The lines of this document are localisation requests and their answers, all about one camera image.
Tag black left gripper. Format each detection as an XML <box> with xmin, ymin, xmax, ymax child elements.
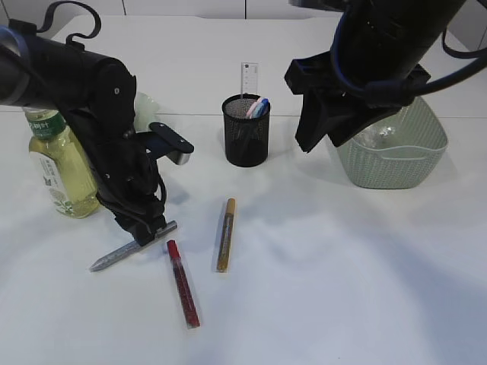
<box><xmin>91</xmin><ymin>129</ymin><xmax>167</xmax><ymax>246</ymax></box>

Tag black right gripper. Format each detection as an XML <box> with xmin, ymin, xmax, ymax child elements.
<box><xmin>285</xmin><ymin>51</ymin><xmax>431</xmax><ymax>153</ymax></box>

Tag clear plastic sheet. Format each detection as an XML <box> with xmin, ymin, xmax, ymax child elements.
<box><xmin>355</xmin><ymin>124</ymin><xmax>396</xmax><ymax>149</ymax></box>

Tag silver glitter pen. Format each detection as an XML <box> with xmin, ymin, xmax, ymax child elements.
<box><xmin>89</xmin><ymin>221</ymin><xmax>178</xmax><ymax>272</ymax></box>

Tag yellow tea plastic bottle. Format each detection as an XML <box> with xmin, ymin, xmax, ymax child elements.
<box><xmin>23</xmin><ymin>107</ymin><xmax>100</xmax><ymax>219</ymax></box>

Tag blue capped scissors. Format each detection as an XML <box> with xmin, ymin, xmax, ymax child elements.
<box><xmin>251</xmin><ymin>98</ymin><xmax>269</xmax><ymax>119</ymax></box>

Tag pink purple capped scissors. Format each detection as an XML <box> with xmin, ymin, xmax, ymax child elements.
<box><xmin>245</xmin><ymin>97</ymin><xmax>263</xmax><ymax>119</ymax></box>

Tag clear plastic ruler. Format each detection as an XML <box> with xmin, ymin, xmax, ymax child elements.
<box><xmin>240</xmin><ymin>62</ymin><xmax>259</xmax><ymax>98</ymax></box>

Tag gold glitter pen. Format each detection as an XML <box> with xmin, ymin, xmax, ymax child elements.
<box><xmin>216</xmin><ymin>198</ymin><xmax>237</xmax><ymax>273</ymax></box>

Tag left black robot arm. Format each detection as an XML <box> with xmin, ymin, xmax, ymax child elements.
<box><xmin>1</xmin><ymin>21</ymin><xmax>169</xmax><ymax>246</ymax></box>

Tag right black blue robot arm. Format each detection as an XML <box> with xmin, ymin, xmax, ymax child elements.
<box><xmin>285</xmin><ymin>1</ymin><xmax>463</xmax><ymax>152</ymax></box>

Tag green wavy glass plate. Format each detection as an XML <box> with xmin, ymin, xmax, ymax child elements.
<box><xmin>134</xmin><ymin>92</ymin><xmax>161</xmax><ymax>132</ymax></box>

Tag green plastic woven basket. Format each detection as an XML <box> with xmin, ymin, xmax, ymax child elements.
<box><xmin>337</xmin><ymin>97</ymin><xmax>448</xmax><ymax>189</ymax></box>

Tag black mesh pen holder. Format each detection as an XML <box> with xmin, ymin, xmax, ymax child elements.
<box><xmin>221</xmin><ymin>94</ymin><xmax>271</xmax><ymax>167</ymax></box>

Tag red glitter pen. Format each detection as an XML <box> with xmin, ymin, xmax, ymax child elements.
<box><xmin>167</xmin><ymin>240</ymin><xmax>200</xmax><ymax>329</ymax></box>

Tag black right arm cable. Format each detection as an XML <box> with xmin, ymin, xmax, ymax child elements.
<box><xmin>329</xmin><ymin>0</ymin><xmax>487</xmax><ymax>110</ymax></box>

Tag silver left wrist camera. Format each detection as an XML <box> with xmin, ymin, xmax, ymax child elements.
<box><xmin>145</xmin><ymin>122</ymin><xmax>195</xmax><ymax>166</ymax></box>

